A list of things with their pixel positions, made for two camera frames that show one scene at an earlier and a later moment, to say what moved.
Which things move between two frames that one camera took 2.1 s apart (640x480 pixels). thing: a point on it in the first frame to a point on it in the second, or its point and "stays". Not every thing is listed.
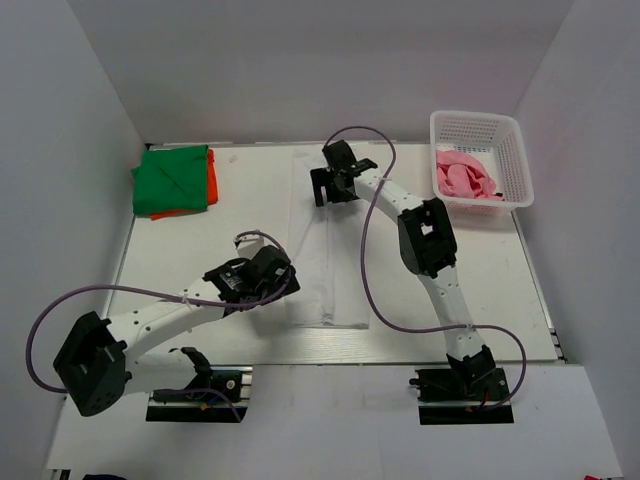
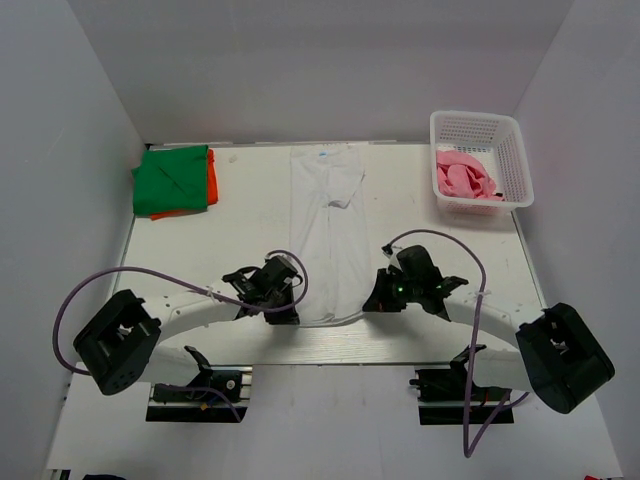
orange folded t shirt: [212, 193] stays
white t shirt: [326, 247] stays
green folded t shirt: [171, 179] stays
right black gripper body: [329, 178] to [379, 301]
